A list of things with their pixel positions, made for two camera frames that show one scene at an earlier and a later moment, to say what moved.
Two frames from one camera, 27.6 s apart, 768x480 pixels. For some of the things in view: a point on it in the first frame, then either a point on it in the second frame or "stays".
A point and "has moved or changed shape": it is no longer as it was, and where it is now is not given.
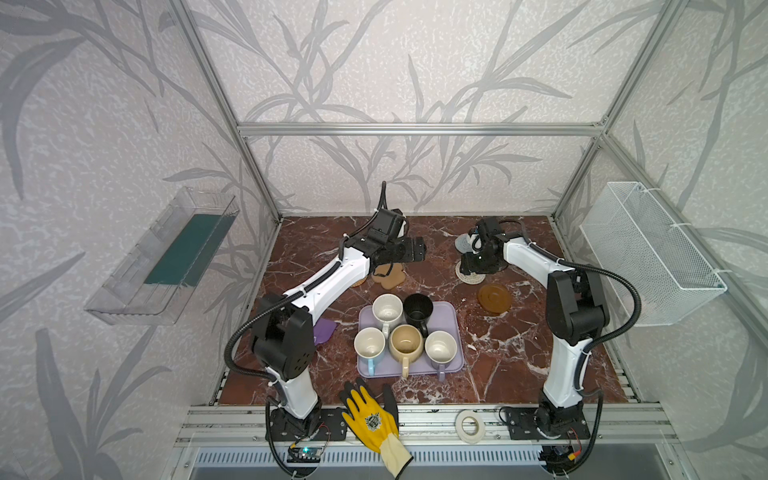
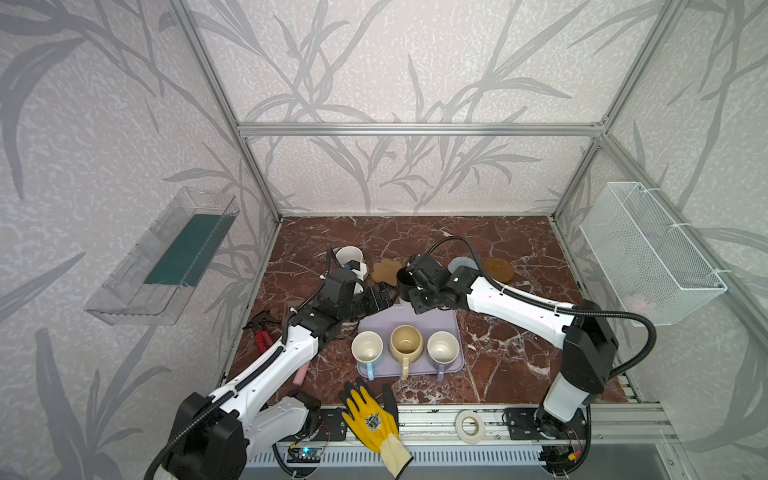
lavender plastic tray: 447,316 stays
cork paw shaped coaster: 389,275 stays
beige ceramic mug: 406,343 stays
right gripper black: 475,261 -> 420,291
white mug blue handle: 369,343 stays
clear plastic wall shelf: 149,282 stays
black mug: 417,309 -> 405,283
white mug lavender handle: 441,348 stays
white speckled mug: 387,309 has moved or changed shape
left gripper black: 413,250 -> 366,301
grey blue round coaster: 463,243 -> 461,261
